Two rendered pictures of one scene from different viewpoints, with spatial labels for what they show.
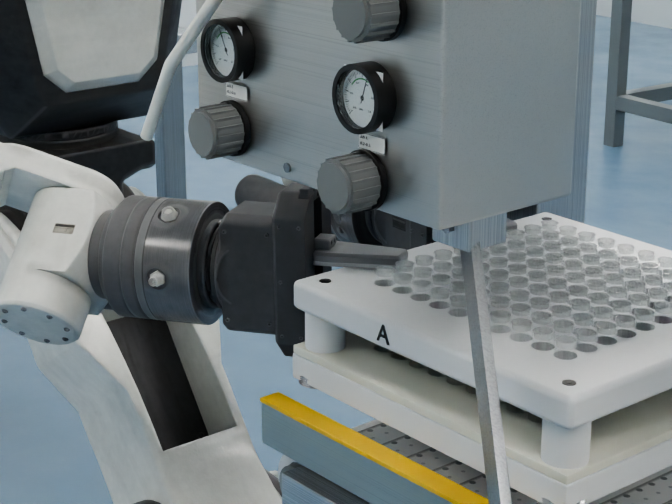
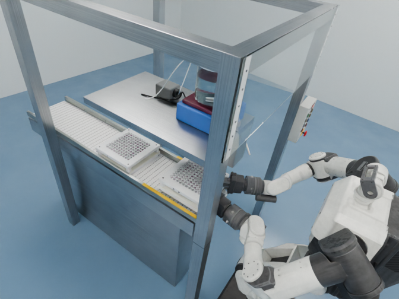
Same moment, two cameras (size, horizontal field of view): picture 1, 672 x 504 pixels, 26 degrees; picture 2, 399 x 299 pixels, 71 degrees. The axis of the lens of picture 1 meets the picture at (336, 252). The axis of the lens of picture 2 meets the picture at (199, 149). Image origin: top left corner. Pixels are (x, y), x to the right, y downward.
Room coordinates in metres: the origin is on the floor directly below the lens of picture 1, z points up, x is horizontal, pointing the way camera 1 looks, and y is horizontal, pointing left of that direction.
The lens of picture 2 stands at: (1.79, -0.47, 1.89)
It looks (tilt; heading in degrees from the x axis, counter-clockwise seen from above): 39 degrees down; 160
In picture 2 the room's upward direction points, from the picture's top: 7 degrees clockwise
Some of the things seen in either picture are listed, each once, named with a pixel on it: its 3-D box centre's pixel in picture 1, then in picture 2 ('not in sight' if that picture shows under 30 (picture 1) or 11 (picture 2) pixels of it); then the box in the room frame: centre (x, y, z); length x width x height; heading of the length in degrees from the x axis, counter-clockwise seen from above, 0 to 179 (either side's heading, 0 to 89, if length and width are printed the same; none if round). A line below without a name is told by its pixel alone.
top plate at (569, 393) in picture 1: (555, 302); (194, 177); (0.89, -0.14, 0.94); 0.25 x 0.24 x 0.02; 130
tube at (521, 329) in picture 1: (518, 380); not in sight; (0.80, -0.11, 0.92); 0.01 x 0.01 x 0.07
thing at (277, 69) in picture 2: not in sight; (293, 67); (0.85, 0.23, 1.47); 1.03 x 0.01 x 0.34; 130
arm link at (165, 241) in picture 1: (237, 266); (241, 184); (0.97, 0.07, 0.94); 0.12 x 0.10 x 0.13; 72
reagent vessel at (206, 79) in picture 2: not in sight; (215, 76); (0.88, -0.11, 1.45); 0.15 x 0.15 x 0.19
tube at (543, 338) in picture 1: (540, 389); not in sight; (0.79, -0.12, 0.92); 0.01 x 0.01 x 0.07
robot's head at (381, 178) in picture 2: not in sight; (371, 183); (1.37, 0.26, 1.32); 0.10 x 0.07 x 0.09; 130
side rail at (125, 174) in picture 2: not in sight; (99, 158); (0.57, -0.58, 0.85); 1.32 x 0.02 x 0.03; 40
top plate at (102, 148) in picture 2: not in sight; (128, 147); (0.55, -0.43, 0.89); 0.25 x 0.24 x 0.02; 130
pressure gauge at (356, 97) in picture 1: (363, 97); not in sight; (0.76, -0.01, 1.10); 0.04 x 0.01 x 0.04; 40
